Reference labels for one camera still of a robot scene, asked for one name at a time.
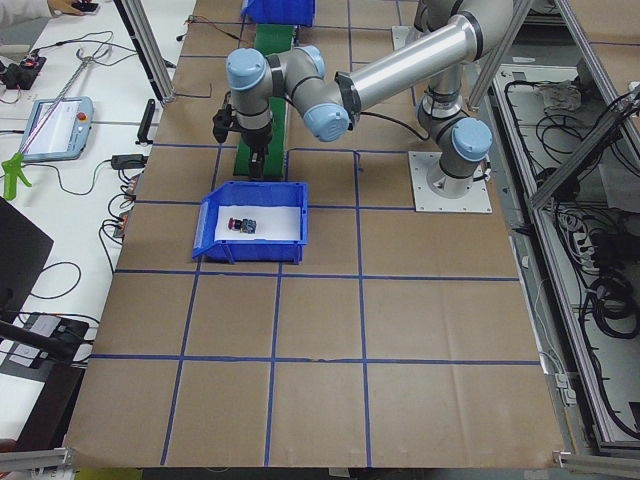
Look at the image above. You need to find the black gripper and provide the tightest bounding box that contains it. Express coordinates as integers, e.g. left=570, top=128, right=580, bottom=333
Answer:
left=212, top=103, right=272, bottom=180

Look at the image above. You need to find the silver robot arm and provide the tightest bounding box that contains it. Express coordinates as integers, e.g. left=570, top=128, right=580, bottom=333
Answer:
left=213, top=1, right=513, bottom=198
left=413, top=0, right=463, bottom=36

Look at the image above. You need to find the blue plastic bin left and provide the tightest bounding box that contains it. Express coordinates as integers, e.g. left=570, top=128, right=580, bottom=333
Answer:
left=192, top=181, right=308, bottom=264

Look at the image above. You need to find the blue plastic bin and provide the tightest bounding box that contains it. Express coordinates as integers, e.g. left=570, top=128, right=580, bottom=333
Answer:
left=192, top=181, right=308, bottom=264
left=241, top=0, right=316, bottom=26

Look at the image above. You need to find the white foam pad left bin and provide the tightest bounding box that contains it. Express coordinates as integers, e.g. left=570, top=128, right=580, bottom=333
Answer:
left=214, top=205, right=301, bottom=241

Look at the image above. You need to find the red mushroom push button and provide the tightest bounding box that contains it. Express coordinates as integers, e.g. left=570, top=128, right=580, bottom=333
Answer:
left=227, top=217, right=257, bottom=235

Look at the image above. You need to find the green conveyor belt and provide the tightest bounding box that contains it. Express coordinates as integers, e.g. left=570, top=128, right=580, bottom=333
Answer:
left=232, top=24, right=300, bottom=182

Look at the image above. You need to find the black power adapter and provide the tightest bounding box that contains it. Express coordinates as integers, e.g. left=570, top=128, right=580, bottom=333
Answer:
left=110, top=154, right=148, bottom=170

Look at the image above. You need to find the blue plastic bin right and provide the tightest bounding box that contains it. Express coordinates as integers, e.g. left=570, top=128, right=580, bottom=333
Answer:
left=241, top=0, right=316, bottom=26

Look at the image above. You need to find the blue teach pendant tablet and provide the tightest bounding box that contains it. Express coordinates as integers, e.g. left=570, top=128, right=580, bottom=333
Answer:
left=20, top=96, right=94, bottom=163

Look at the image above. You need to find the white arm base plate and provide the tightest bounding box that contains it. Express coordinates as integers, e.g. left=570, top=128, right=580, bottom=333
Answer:
left=389, top=26, right=426, bottom=70
left=408, top=151, right=492, bottom=214

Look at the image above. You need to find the aluminium frame post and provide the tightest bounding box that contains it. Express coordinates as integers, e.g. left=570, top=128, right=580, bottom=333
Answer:
left=114, top=0, right=175, bottom=105

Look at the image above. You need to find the green handled reacher grabber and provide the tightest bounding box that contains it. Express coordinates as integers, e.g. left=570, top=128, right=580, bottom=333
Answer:
left=1, top=49, right=105, bottom=201

